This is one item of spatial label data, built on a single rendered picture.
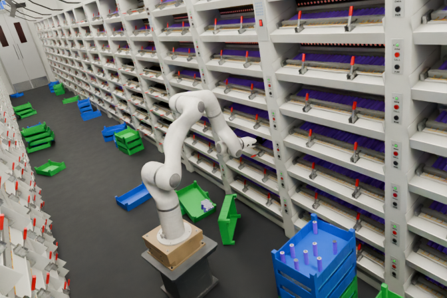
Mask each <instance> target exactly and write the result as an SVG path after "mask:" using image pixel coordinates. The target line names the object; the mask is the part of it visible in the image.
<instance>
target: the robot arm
mask: <svg viewBox="0 0 447 298"><path fill-rule="evenodd" d="M169 107H170V109H171V110H172V111H174V112H177V113H180V114H182V115H181V116H180V117H179V118H178V119H177V120H175V121H174V122H173V123H171V125H170V126H169V128H168V131H167V133H166V136H165V139H164V145H163V149H164V153H165V163H164V164H162V163H159V162H148V163H146V164H145V165H144V166H143V167H142V171H141V176H142V181H143V183H144V185H145V187H146V189H147V190H148V191H149V193H150V195H151V196H152V197H153V198H154V201H155V202H156V208H157V211H158V216H159V219H160V225H161V229H160V230H159V232H158V234H157V240H158V242H159V243H161V244H162V245H167V246H173V245H178V244H180V243H182V242H184V241H186V240H187V239H188V238H189V237H190V235H191V233H192V229H191V227H190V225H189V224H188V223H185V222H183V218H182V213H181V209H180V203H179V199H178V195H177V193H176V192H175V191H174V189H176V188H177V187H178V185H179V184H180V181H181V178H182V165H181V152H182V146H183V143H184V140H185V138H186V134H187V133H188V131H189V129H190V128H191V127H192V126H193V125H194V124H195V123H196V122H197V121H198V120H199V119H200V118H201V117H202V116H203V114H204V111H205V112H206V115H207V117H208V120H209V122H210V124H211V126H212V128H213V130H214V132H215V133H216V134H217V135H218V136H219V137H220V138H221V139H222V140H223V141H219V142H217V143H216V151H217V153H218V154H219V155H222V154H229V155H231V156H233V157H234V158H239V157H240V156H241V155H242V150H243V149H244V148H253V147H256V145H259V144H261V143H262V142H263V139H262V138H251V137H248V136H247V137H243V138H238V137H237V136H236V135H235V133H234V132H233V130H232V129H231V128H230V127H229V126H228V125H227V123H226V121H225V118H224V116H223V113H222V110H221V108H220V106H219V103H218V100H217V98H216V96H215V94H214V93H213V92H212V91H210V90H199V91H193V92H182V93H179V94H175V95H174V96H172V97H171V98H170V100H169Z"/></svg>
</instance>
